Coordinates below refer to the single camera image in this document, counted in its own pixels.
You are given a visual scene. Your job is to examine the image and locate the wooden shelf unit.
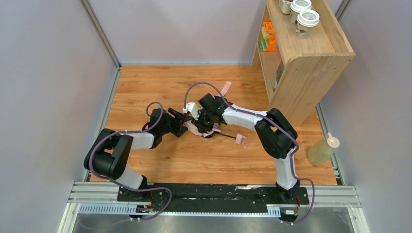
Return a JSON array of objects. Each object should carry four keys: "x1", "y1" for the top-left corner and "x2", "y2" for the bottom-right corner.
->
[{"x1": 251, "y1": 0, "x2": 356, "y2": 127}]

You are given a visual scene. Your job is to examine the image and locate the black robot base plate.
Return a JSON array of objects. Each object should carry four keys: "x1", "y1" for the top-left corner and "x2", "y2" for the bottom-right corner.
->
[{"x1": 117, "y1": 183, "x2": 309, "y2": 221}]

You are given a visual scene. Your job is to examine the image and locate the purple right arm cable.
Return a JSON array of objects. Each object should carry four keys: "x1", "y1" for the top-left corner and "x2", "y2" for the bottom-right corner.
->
[{"x1": 183, "y1": 82, "x2": 315, "y2": 225}]

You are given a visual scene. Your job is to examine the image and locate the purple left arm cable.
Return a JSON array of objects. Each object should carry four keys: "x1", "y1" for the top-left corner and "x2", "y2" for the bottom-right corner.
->
[{"x1": 88, "y1": 101, "x2": 173, "y2": 222}]

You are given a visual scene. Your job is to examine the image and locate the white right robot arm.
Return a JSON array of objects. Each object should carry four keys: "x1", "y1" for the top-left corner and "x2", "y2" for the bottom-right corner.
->
[{"x1": 183, "y1": 94, "x2": 300, "y2": 199}]

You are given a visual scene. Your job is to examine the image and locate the pink folding umbrella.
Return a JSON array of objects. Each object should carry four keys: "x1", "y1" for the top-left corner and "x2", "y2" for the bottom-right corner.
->
[{"x1": 183, "y1": 81, "x2": 249, "y2": 149}]

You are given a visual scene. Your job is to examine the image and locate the back white lidded cup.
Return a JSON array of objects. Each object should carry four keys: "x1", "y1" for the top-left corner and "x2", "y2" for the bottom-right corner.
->
[{"x1": 278, "y1": 0, "x2": 293, "y2": 15}]

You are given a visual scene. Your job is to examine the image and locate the middle white lidded cup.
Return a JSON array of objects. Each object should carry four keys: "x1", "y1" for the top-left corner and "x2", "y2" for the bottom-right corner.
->
[{"x1": 289, "y1": 0, "x2": 312, "y2": 24}]

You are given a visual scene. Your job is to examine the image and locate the orange box on shelf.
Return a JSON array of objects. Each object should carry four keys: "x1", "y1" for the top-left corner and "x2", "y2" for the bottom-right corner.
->
[{"x1": 258, "y1": 21, "x2": 279, "y2": 52}]

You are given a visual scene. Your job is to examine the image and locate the white lidded cup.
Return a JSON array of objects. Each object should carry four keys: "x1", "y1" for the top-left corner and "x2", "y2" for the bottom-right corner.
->
[
  {"x1": 295, "y1": 10, "x2": 320, "y2": 38},
  {"x1": 289, "y1": 0, "x2": 312, "y2": 24},
  {"x1": 278, "y1": 0, "x2": 293, "y2": 15}
]

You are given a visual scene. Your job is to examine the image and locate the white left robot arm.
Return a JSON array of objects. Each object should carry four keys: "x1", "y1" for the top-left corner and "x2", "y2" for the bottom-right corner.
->
[{"x1": 84, "y1": 108, "x2": 192, "y2": 190}]

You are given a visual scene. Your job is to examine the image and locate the aluminium frame rail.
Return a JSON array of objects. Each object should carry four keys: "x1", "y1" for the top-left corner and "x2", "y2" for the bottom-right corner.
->
[{"x1": 58, "y1": 182, "x2": 369, "y2": 233}]

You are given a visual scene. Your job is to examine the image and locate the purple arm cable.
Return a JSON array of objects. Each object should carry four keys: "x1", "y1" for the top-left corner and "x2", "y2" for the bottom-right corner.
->
[
  {"x1": 183, "y1": 82, "x2": 315, "y2": 225},
  {"x1": 88, "y1": 101, "x2": 173, "y2": 222}
]

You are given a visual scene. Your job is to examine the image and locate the green juice bottle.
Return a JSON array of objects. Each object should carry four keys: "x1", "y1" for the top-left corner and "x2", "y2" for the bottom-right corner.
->
[{"x1": 307, "y1": 133, "x2": 340, "y2": 166}]

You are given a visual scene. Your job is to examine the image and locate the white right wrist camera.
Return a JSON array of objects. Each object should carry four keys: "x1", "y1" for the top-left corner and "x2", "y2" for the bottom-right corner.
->
[{"x1": 183, "y1": 102, "x2": 200, "y2": 120}]

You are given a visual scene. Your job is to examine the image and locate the front white lidded cup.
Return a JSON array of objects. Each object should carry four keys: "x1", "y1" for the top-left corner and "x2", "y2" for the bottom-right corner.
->
[{"x1": 295, "y1": 10, "x2": 320, "y2": 38}]

